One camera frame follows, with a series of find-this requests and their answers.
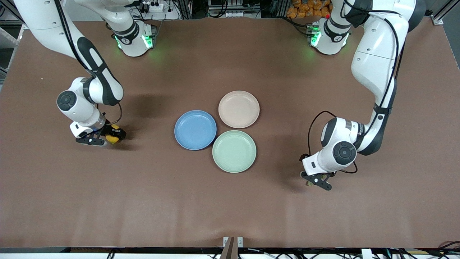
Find orange snack bags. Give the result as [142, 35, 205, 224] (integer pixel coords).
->
[286, 0, 331, 18]

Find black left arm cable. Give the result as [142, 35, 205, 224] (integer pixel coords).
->
[307, 11, 406, 174]

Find blue round plate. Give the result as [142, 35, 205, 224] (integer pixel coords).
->
[174, 110, 217, 150]

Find pale beige round plate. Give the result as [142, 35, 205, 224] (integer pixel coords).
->
[218, 90, 260, 129]

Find pale green round plate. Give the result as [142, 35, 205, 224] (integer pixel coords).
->
[212, 130, 257, 173]

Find yellow lemon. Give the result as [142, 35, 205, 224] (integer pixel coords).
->
[105, 125, 121, 144]

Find metal bracket with brown post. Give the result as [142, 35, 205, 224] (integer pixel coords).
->
[223, 236, 244, 259]

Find white power strip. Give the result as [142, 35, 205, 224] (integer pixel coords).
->
[208, 4, 261, 18]
[141, 1, 165, 13]

